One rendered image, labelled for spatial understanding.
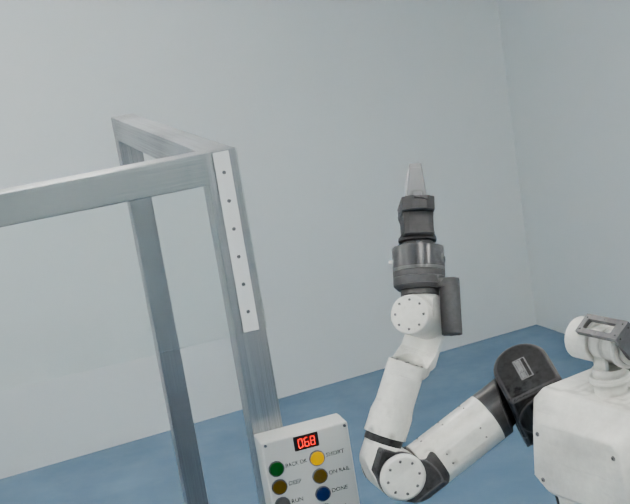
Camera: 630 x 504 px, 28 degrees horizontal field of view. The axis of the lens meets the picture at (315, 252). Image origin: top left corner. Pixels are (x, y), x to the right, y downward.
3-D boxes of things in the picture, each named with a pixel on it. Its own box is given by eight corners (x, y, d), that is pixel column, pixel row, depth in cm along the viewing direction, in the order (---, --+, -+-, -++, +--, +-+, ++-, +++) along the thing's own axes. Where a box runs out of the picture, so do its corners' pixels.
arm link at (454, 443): (388, 510, 217) (488, 432, 220) (411, 529, 204) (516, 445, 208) (351, 458, 215) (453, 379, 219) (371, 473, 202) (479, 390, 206)
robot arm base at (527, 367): (496, 425, 223) (542, 384, 226) (545, 465, 214) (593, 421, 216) (473, 375, 213) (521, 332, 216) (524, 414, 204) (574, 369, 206)
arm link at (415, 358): (420, 298, 217) (397, 372, 216) (403, 292, 209) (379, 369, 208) (454, 309, 214) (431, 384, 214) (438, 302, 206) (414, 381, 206)
